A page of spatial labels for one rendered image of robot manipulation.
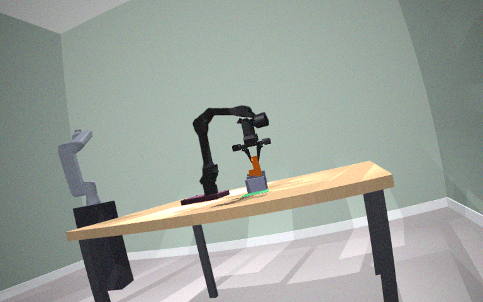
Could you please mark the orange block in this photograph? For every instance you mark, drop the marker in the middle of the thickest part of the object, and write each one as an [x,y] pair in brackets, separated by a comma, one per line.
[256,171]

